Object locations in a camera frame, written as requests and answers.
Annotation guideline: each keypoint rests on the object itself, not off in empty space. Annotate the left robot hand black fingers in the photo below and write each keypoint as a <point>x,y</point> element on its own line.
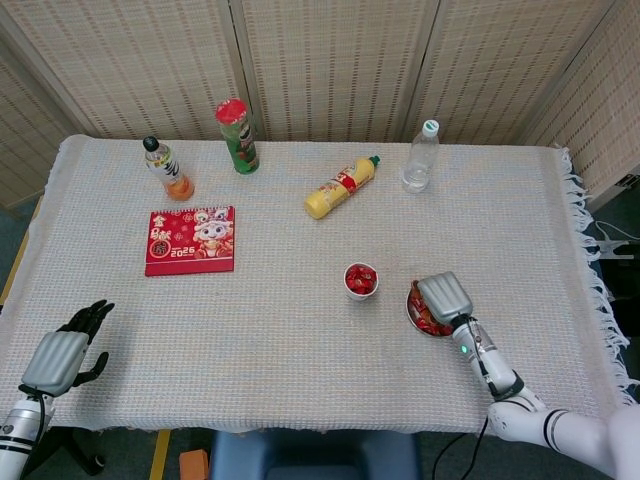
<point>52,362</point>

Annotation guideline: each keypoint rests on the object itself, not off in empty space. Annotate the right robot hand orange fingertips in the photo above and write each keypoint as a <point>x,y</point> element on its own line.
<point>445,297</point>

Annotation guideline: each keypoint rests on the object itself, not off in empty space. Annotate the red candy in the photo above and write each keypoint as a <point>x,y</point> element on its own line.
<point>417,303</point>
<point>442,330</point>
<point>353,286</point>
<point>369,273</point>
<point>368,288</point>
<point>352,274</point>
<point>426,320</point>
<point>361,281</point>

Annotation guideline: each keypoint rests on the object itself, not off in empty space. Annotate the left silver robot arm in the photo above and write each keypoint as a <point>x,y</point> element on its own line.
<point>20,435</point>

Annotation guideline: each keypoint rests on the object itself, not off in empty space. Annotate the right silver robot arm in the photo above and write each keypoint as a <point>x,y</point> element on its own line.
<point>492,365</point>

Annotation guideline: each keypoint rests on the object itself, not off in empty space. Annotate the round metal plate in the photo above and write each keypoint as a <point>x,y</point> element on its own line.
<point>412,317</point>

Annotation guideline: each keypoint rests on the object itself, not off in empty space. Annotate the white paper cup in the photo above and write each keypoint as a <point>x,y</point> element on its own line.
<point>360,296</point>

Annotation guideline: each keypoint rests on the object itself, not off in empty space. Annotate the black stand legs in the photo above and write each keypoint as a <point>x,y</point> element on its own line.
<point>92,465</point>

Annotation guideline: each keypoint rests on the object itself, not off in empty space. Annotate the clear plastic water bottle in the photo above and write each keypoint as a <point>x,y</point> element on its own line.
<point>420,165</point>

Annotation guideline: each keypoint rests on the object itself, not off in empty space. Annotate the yellow floor tape strip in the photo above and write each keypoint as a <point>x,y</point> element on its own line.
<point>160,457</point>

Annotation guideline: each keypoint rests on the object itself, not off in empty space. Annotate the yellow bottle green cap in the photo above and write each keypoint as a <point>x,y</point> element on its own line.
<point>335,192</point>

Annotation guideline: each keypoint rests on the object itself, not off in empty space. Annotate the white woven tablecloth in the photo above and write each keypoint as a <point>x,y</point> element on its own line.
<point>275,325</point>

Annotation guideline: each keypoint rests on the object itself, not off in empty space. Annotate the orange block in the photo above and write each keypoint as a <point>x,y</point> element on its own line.
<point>194,464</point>

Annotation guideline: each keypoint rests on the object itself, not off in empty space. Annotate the black equipment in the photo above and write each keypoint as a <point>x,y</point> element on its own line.
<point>625,280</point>

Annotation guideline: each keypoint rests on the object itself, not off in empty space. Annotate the red desk calendar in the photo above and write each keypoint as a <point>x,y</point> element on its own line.
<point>190,245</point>

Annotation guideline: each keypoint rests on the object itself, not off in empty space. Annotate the blue padded seat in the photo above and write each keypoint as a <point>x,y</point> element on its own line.
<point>310,460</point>

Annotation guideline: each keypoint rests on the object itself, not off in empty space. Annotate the orange juice bottle black cap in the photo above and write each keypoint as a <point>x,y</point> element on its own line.
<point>170,175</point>

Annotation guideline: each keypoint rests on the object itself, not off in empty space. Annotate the bamboo folding screen panel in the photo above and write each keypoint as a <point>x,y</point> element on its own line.
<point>25,125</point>
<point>330,65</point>
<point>140,65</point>
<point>600,100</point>
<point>500,65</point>

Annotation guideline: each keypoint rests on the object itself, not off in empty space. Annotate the green chips can red lid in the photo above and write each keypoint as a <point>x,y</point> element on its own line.
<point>242,145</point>

